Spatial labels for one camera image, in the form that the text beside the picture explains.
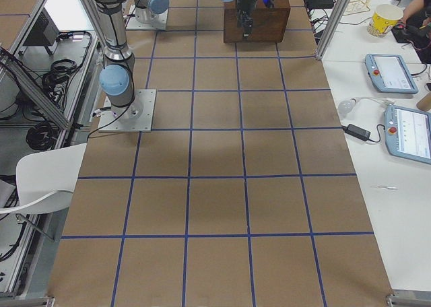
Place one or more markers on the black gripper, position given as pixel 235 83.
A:
pixel 243 5

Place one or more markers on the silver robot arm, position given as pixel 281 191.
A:
pixel 110 22
pixel 148 10

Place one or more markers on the dark wooden drawer cabinet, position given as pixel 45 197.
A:
pixel 269 24

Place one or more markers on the white light bulb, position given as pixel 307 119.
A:
pixel 346 106

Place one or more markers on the yellow popcorn bucket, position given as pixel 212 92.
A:
pixel 384 18

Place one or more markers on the upper blue teach pendant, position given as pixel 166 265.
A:
pixel 389 74

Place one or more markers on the blue teach pendant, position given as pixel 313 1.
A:
pixel 407 133
pixel 389 74

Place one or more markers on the black power adapter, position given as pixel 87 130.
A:
pixel 357 132

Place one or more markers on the lower blue teach pendant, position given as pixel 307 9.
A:
pixel 407 133

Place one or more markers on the grey control box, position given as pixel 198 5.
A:
pixel 44 33

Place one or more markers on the white chair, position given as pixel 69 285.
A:
pixel 46 180

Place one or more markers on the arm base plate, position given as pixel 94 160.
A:
pixel 157 24
pixel 138 117

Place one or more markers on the aluminium frame post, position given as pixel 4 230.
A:
pixel 330 28

